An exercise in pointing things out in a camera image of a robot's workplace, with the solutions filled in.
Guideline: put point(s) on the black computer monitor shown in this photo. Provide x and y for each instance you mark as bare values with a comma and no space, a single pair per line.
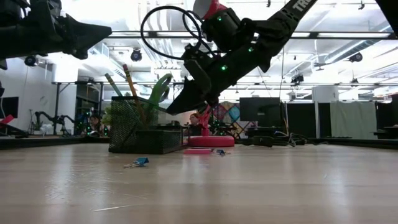
259,109

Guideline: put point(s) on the yellow pencil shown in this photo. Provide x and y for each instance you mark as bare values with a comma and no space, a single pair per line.
128,77

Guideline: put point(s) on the green artificial plant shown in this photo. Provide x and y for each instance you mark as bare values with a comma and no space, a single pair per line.
106,118

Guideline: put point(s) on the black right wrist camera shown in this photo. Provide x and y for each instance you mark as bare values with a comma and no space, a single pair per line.
194,52

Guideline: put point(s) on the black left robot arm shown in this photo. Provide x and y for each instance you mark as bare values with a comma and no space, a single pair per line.
15,34

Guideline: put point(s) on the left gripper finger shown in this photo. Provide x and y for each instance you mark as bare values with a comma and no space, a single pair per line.
87,29
87,43

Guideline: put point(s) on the colourful patterned quilt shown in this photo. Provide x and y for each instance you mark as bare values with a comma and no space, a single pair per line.
231,113

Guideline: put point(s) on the black wall screen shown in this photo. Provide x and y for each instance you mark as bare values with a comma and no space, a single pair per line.
9,107

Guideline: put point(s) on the pink eraser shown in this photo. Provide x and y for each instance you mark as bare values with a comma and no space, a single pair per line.
197,151

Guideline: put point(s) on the person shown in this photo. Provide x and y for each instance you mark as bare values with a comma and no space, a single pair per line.
194,123
94,122

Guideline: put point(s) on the teal pencil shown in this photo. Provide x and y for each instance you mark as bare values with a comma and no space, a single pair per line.
112,84

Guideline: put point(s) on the black mesh desk organizer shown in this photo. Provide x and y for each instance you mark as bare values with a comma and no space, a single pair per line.
130,133

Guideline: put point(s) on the red desk lamp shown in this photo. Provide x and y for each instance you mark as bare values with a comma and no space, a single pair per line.
211,141

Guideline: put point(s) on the red flat object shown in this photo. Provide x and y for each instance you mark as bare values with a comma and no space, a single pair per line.
7,119

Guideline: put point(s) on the grey green curtain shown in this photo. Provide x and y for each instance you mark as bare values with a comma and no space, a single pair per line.
353,119

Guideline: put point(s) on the small blue binder clip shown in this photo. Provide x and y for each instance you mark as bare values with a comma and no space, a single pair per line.
220,152

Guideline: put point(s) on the black ceiling spotlight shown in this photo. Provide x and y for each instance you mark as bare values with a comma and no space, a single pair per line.
356,57
136,55
30,60

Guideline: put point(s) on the black partition panel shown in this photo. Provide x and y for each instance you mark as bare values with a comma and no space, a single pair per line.
301,119

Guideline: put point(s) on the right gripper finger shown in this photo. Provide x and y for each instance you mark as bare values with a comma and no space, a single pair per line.
185,91
191,104

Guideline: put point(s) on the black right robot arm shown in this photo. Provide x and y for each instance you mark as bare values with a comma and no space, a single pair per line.
280,25

